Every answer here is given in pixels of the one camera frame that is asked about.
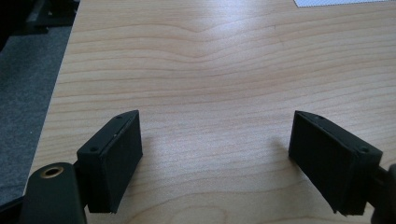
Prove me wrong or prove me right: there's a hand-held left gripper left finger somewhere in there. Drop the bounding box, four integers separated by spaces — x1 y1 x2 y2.
76 109 144 215

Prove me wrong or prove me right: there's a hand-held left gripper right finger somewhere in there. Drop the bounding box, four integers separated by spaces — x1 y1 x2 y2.
288 110 384 217

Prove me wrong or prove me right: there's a dark stand base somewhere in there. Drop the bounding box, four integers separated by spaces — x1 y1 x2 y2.
18 0 81 35

